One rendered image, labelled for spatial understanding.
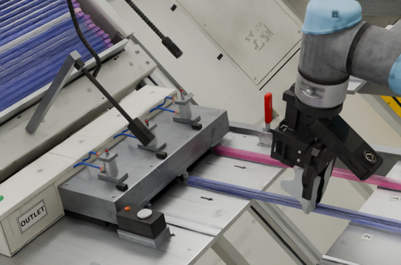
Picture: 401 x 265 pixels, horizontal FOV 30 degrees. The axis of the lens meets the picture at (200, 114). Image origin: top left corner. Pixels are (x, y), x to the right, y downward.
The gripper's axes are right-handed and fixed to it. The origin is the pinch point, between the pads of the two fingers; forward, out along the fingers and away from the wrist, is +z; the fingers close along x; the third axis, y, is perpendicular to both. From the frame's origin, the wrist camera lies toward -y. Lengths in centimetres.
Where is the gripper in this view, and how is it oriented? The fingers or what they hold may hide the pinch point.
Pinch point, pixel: (314, 205)
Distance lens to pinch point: 122.4
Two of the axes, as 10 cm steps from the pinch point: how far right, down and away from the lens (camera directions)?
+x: -5.6, 4.5, -6.9
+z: -0.4, 8.2, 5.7
